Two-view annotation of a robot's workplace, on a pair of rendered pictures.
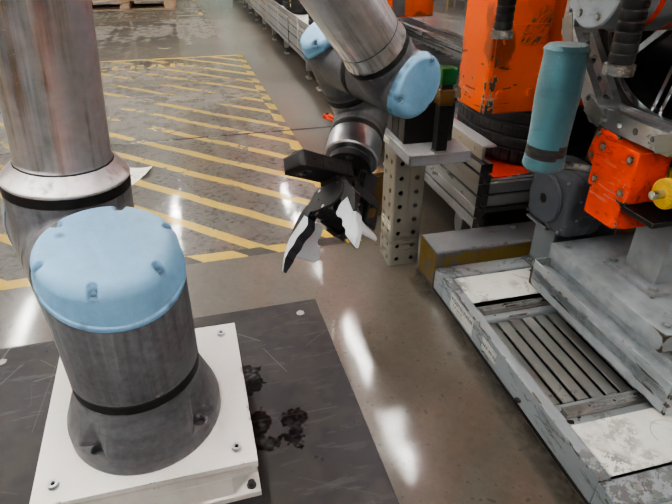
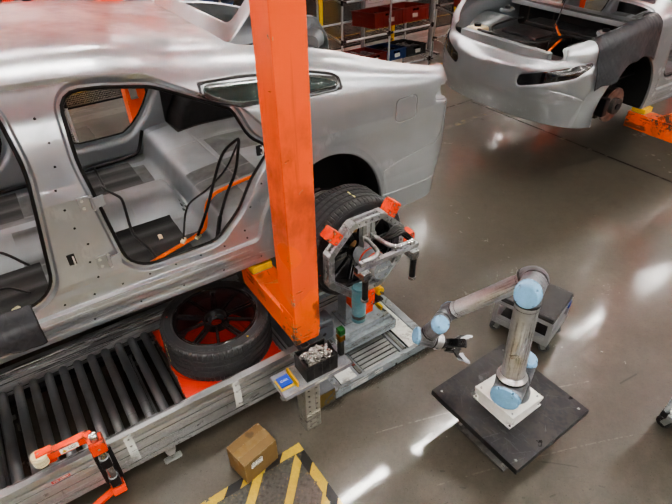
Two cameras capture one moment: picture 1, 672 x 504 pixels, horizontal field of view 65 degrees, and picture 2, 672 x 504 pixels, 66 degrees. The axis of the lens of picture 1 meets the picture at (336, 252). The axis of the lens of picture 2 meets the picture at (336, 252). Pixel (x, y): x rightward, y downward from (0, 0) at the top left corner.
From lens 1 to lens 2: 3.12 m
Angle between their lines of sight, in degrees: 85
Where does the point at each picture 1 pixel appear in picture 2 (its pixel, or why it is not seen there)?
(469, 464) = (426, 375)
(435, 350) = (378, 391)
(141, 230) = not seen: hidden behind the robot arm
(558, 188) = (330, 325)
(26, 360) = (510, 453)
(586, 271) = (353, 330)
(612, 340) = (376, 331)
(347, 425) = (475, 366)
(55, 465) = (534, 398)
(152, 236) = not seen: hidden behind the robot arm
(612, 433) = (406, 338)
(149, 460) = not seen: hidden behind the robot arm
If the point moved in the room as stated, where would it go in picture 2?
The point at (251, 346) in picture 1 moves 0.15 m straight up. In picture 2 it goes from (464, 397) to (468, 379)
